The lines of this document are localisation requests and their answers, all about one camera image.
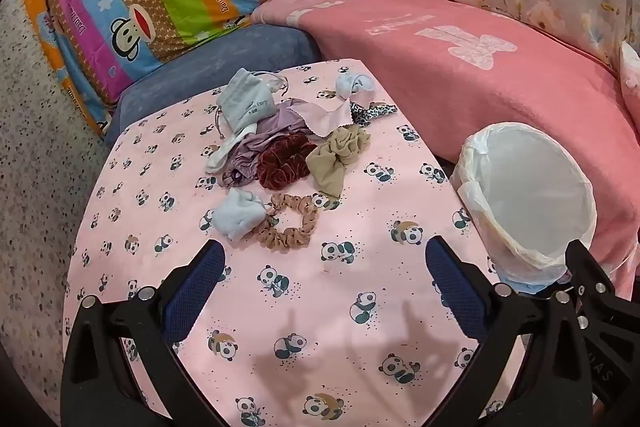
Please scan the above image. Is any blue-grey cushion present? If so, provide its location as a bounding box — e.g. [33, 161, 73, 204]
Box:
[102, 23, 322, 151]

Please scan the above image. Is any grey drawstring pouch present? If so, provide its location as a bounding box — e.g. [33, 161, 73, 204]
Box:
[215, 68, 292, 140]

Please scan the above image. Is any pink panda-print tablecloth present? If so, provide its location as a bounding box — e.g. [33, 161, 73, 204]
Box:
[62, 59, 527, 427]

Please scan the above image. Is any pale pink cleaning cloth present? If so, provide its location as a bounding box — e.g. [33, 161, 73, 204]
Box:
[280, 99, 357, 140]

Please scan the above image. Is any white sock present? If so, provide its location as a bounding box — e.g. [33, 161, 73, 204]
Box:
[205, 134, 244, 176]

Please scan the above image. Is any leopard-print hair band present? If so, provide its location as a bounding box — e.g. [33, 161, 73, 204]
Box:
[348, 101, 400, 128]

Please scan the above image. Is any rolled light blue sock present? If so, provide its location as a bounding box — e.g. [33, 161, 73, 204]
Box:
[212, 189, 269, 242]
[334, 72, 374, 100]

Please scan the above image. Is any bin with white bag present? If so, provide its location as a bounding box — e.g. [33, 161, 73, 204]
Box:
[448, 121, 599, 296]

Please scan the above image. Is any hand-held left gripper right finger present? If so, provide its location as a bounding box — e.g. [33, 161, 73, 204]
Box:
[425, 236, 597, 427]

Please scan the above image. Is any purple satin cloth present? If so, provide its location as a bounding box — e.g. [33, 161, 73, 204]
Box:
[222, 102, 322, 188]

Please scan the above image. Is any beige fabric scrunchie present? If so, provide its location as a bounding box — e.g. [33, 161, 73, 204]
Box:
[305, 127, 372, 199]

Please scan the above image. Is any orange printed quilt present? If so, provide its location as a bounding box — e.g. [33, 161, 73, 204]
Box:
[16, 0, 112, 138]

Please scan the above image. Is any tan dotted scrunchie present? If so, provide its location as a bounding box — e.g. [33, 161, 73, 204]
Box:
[257, 193, 321, 252]

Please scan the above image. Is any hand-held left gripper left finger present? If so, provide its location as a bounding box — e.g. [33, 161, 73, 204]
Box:
[60, 240, 227, 427]

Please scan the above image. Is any white pink cloth item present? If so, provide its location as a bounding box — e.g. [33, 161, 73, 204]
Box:
[620, 41, 640, 108]

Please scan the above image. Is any pink blanket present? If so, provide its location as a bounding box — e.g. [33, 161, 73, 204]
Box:
[250, 0, 640, 299]

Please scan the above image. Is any dark red velvet scrunchie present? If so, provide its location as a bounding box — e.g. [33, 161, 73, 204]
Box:
[256, 134, 312, 192]

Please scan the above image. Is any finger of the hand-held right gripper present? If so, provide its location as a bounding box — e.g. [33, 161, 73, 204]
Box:
[564, 239, 640, 408]

